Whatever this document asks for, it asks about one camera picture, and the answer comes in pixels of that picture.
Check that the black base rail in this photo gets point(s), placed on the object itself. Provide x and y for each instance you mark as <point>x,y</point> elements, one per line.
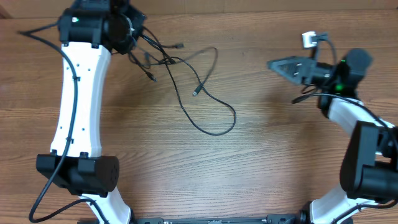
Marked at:
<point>269,219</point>

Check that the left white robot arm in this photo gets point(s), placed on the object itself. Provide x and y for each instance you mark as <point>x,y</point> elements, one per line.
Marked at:
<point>89,32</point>

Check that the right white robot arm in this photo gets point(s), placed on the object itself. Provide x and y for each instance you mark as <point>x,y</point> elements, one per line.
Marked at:
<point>368,174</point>

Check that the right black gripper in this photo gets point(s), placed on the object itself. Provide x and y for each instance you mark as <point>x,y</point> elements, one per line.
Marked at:
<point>297,68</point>

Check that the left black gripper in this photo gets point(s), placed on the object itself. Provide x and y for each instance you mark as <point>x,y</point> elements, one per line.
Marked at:
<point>138,17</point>

